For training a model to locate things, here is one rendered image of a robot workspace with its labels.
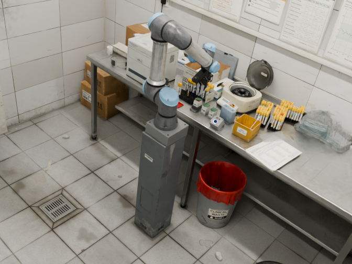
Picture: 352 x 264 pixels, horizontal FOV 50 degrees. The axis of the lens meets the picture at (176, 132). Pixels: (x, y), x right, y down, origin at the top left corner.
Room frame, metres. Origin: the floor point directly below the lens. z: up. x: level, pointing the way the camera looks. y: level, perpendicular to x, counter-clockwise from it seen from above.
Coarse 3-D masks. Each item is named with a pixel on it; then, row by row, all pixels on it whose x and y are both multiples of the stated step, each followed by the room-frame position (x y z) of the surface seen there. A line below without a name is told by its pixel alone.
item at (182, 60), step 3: (180, 51) 2.96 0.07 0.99; (180, 54) 2.95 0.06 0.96; (183, 54) 2.92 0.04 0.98; (180, 57) 2.94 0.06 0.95; (183, 57) 2.97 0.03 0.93; (180, 60) 2.90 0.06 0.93; (183, 60) 2.93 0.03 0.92; (186, 60) 2.92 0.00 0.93; (177, 63) 2.88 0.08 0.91; (180, 63) 2.86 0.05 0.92; (183, 63) 2.85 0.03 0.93; (177, 66) 2.88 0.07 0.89; (180, 66) 2.86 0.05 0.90; (183, 66) 2.85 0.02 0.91; (180, 69) 2.86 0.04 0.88; (183, 69) 2.84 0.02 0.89
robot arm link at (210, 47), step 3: (204, 45) 2.30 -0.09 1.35; (207, 45) 2.29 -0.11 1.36; (210, 45) 2.29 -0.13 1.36; (213, 45) 2.30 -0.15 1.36; (204, 48) 2.27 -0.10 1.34; (207, 48) 2.27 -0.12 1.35; (210, 48) 2.27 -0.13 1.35; (213, 48) 2.27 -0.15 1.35; (207, 51) 2.26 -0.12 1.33; (210, 51) 2.27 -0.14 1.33; (213, 51) 2.27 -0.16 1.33; (210, 54) 2.26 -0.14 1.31; (213, 54) 2.28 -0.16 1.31; (213, 57) 2.29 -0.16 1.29
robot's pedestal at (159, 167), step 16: (144, 144) 1.91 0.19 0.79; (160, 144) 1.83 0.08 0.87; (176, 144) 1.89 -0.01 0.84; (144, 160) 1.90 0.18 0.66; (160, 160) 1.82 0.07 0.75; (176, 160) 1.92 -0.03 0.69; (144, 176) 1.89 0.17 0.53; (160, 176) 1.81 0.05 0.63; (176, 176) 1.94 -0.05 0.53; (144, 192) 1.89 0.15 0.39; (160, 192) 1.82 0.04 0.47; (144, 208) 1.88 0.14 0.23; (160, 208) 1.84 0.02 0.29; (144, 224) 1.86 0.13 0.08; (160, 224) 1.87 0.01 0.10
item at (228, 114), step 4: (224, 108) 2.21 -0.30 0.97; (228, 108) 2.20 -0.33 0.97; (232, 108) 2.21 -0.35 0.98; (224, 112) 2.20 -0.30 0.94; (228, 112) 2.18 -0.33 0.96; (232, 112) 2.16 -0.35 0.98; (220, 116) 2.22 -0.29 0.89; (224, 116) 2.20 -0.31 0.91; (228, 116) 2.17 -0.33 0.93; (232, 116) 2.16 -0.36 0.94; (224, 120) 2.18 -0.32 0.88; (228, 120) 2.17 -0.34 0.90; (232, 120) 2.17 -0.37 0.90; (228, 124) 2.15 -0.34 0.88
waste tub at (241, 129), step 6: (246, 114) 2.16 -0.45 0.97; (240, 120) 2.13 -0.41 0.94; (246, 120) 2.15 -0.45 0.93; (252, 120) 2.13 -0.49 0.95; (258, 120) 2.11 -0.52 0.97; (234, 126) 2.06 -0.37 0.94; (240, 126) 2.03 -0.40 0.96; (246, 126) 2.15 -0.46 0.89; (252, 126) 2.12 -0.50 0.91; (258, 126) 2.07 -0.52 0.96; (234, 132) 2.05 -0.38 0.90; (240, 132) 2.03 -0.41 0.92; (246, 132) 2.01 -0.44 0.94; (252, 132) 2.01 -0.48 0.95; (246, 138) 2.00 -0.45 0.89; (252, 138) 2.04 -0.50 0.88
